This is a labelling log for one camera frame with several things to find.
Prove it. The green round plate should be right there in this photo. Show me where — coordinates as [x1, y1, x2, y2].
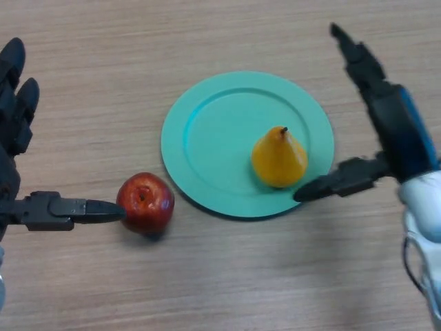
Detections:
[160, 70, 335, 221]

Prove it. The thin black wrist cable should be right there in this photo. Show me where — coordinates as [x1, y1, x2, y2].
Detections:
[400, 234, 433, 304]

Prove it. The red apple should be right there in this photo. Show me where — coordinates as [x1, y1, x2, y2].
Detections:
[116, 172, 176, 235]

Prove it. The yellow pear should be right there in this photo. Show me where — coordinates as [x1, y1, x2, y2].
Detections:
[251, 126, 309, 189]

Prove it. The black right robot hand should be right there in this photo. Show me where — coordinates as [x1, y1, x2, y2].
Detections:
[292, 22, 441, 203]

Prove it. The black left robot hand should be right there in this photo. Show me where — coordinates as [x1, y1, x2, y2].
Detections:
[0, 37, 127, 242]

